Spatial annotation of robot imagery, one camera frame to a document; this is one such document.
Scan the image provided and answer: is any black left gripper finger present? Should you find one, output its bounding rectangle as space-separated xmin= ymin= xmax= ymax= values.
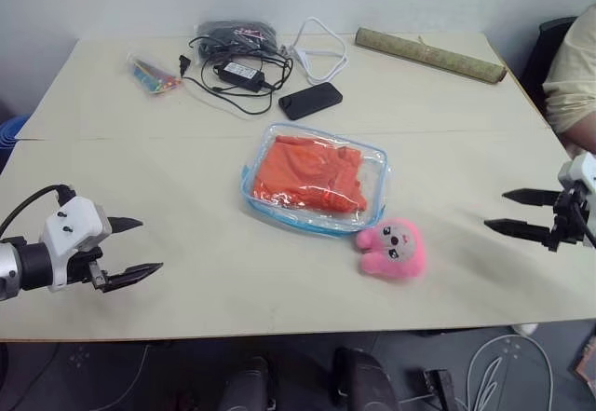
xmin=107 ymin=215 xmax=145 ymax=237
xmin=102 ymin=262 xmax=165 ymax=295

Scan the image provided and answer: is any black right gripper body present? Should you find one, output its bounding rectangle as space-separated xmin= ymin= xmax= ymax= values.
xmin=543 ymin=186 xmax=589 ymax=254

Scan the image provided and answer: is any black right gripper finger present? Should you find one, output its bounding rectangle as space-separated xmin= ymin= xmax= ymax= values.
xmin=502 ymin=187 xmax=561 ymax=208
xmin=483 ymin=217 xmax=554 ymax=245

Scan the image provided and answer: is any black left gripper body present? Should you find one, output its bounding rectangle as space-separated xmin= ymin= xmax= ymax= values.
xmin=64 ymin=245 xmax=111 ymax=292

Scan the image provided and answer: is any clear bag of colourful pens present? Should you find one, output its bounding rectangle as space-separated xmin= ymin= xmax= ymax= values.
xmin=125 ymin=52 xmax=184 ymax=98

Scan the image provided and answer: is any clear bag with orange cloth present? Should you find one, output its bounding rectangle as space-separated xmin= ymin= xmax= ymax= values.
xmin=239 ymin=122 xmax=389 ymax=241

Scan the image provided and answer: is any orange cloth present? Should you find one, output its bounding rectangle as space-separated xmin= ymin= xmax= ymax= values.
xmin=251 ymin=134 xmax=370 ymax=215

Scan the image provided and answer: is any person in cream shirt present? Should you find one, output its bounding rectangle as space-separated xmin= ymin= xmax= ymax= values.
xmin=541 ymin=2 xmax=596 ymax=157

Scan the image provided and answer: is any pink plush toy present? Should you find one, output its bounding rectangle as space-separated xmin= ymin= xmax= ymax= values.
xmin=355 ymin=216 xmax=429 ymax=284

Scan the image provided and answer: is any black chair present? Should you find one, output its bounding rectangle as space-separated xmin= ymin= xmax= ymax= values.
xmin=518 ymin=16 xmax=579 ymax=105

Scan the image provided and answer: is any brown box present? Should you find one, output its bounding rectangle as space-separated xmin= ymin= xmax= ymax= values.
xmin=569 ymin=333 xmax=596 ymax=380

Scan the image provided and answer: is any blue container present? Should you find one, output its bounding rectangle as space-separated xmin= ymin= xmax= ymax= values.
xmin=0 ymin=114 xmax=30 ymax=175

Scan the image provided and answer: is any rolled bamboo mat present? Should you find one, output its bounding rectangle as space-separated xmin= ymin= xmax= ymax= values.
xmin=354 ymin=25 xmax=508 ymax=86

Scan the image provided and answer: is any small black floor device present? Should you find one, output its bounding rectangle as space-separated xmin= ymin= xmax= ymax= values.
xmin=420 ymin=367 xmax=461 ymax=411

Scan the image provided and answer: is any black power adapter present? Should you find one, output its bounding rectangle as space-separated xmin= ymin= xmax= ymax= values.
xmin=212 ymin=60 xmax=266 ymax=92

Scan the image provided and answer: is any black smartphone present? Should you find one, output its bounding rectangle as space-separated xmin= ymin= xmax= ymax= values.
xmin=278 ymin=81 xmax=345 ymax=121

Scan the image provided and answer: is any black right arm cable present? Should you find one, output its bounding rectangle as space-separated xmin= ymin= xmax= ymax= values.
xmin=574 ymin=195 xmax=596 ymax=247

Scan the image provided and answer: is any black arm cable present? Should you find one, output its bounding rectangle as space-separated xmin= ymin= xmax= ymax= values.
xmin=0 ymin=184 xmax=76 ymax=240
xmin=574 ymin=195 xmax=596 ymax=247

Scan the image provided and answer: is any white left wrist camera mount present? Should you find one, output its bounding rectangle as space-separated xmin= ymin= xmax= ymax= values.
xmin=38 ymin=196 xmax=114 ymax=294

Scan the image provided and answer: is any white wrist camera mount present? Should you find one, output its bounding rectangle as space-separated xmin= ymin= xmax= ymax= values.
xmin=557 ymin=151 xmax=596 ymax=198
xmin=38 ymin=196 xmax=114 ymax=294

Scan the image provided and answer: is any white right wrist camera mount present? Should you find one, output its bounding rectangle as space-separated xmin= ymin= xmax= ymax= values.
xmin=557 ymin=151 xmax=596 ymax=198

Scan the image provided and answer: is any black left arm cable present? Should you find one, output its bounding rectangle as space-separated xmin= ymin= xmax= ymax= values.
xmin=0 ymin=184 xmax=76 ymax=240

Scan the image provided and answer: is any white floor cable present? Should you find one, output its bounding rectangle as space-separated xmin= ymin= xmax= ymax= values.
xmin=464 ymin=333 xmax=556 ymax=411

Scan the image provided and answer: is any black adapter cable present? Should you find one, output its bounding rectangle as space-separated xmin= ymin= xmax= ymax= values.
xmin=177 ymin=45 xmax=296 ymax=121

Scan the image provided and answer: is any black bag of cables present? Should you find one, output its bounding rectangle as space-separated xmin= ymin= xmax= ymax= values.
xmin=187 ymin=20 xmax=281 ymax=62

